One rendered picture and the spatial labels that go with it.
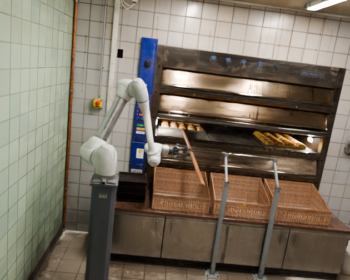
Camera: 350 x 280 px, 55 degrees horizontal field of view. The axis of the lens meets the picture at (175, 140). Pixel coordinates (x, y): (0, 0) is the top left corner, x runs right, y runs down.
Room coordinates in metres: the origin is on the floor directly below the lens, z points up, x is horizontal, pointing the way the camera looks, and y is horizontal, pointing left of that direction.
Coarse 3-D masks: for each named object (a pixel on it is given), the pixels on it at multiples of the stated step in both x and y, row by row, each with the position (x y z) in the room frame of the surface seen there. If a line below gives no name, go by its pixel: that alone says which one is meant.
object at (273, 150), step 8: (160, 136) 3.49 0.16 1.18; (168, 136) 3.53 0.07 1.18; (208, 144) 3.52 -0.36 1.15; (216, 144) 3.52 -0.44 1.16; (224, 144) 3.53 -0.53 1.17; (232, 144) 3.53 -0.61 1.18; (240, 144) 3.57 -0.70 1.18; (272, 152) 3.56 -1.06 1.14; (280, 152) 3.56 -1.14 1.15; (288, 152) 3.57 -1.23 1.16; (296, 152) 3.57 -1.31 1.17; (304, 152) 3.59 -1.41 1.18; (312, 152) 3.64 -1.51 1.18
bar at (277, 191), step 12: (240, 156) 3.16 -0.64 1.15; (252, 156) 3.17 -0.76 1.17; (276, 168) 3.12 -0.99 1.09; (276, 180) 3.03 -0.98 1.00; (276, 192) 2.95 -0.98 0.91; (276, 204) 2.95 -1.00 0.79; (216, 240) 2.92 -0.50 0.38; (216, 252) 2.92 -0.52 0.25; (264, 252) 2.95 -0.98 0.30; (264, 264) 2.95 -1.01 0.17; (216, 276) 2.91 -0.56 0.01; (252, 276) 2.99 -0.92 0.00; (264, 276) 3.01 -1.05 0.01
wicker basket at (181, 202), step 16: (160, 176) 3.42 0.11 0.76; (176, 176) 3.45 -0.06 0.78; (192, 176) 3.46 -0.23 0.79; (160, 192) 3.39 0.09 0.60; (176, 192) 3.40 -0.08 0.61; (192, 192) 3.42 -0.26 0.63; (208, 192) 3.13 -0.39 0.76; (160, 208) 2.99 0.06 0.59; (176, 208) 3.01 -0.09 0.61; (192, 208) 3.02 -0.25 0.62; (208, 208) 3.02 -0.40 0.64
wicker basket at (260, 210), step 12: (216, 180) 3.47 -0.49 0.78; (228, 180) 3.49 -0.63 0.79; (240, 180) 3.49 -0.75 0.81; (252, 180) 3.50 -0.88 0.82; (216, 192) 3.44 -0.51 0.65; (228, 192) 3.45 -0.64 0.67; (240, 192) 3.46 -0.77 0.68; (252, 192) 3.47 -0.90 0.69; (264, 192) 3.28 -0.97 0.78; (216, 204) 3.03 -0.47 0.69; (228, 204) 3.04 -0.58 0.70; (240, 204) 3.04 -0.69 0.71; (252, 204) 3.04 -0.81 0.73; (264, 204) 3.22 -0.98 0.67; (240, 216) 3.04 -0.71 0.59; (252, 216) 3.05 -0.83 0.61; (264, 216) 3.05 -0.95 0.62
